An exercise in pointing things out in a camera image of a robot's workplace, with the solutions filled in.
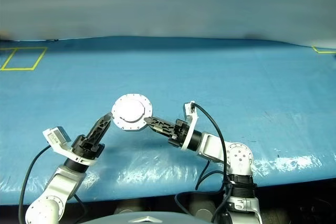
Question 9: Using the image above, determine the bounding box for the blue plastic table cover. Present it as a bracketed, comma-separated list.
[0, 36, 336, 205]

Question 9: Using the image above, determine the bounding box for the grey robot torso dome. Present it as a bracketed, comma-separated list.
[96, 210, 212, 224]

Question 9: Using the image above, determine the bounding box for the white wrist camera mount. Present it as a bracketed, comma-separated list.
[180, 100, 198, 152]
[42, 126, 97, 167]

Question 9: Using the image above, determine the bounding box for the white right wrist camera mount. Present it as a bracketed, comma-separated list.
[180, 100, 198, 152]

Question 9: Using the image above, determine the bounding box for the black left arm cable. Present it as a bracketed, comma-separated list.
[18, 144, 53, 224]

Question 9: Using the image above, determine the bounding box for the dark grey rounded housing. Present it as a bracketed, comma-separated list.
[188, 197, 220, 222]
[114, 199, 149, 215]

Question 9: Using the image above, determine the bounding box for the silver motor rotor disc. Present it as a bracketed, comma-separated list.
[111, 93, 154, 132]

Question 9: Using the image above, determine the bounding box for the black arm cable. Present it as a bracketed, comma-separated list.
[18, 144, 53, 224]
[174, 103, 232, 223]

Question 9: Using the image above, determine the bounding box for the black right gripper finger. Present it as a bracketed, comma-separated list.
[144, 115, 180, 134]
[151, 126, 175, 139]

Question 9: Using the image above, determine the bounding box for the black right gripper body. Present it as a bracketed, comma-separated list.
[167, 119, 191, 148]

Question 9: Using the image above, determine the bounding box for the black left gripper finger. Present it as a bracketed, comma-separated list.
[83, 112, 113, 146]

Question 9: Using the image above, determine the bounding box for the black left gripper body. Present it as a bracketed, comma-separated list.
[70, 134, 106, 161]

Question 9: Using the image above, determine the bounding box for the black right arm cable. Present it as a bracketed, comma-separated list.
[174, 103, 232, 223]

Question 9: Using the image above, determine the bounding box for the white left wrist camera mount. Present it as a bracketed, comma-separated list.
[42, 126, 97, 167]

